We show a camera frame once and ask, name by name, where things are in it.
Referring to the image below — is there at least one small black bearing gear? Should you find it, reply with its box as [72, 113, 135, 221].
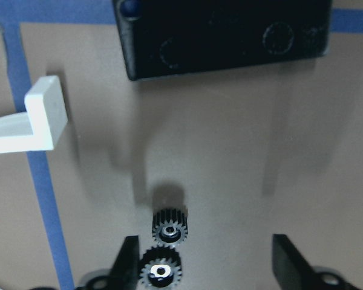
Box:
[152, 208, 188, 248]
[139, 246, 182, 289]

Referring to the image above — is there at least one white curved plastic arc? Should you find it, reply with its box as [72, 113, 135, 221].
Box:
[0, 76, 68, 154]

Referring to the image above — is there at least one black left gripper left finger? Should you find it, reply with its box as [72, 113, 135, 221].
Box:
[108, 236, 139, 289]

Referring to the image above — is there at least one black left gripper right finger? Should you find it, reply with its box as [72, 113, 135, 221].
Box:
[272, 234, 329, 289]

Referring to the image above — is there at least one small black flat part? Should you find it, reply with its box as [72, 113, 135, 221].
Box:
[113, 1, 332, 81]

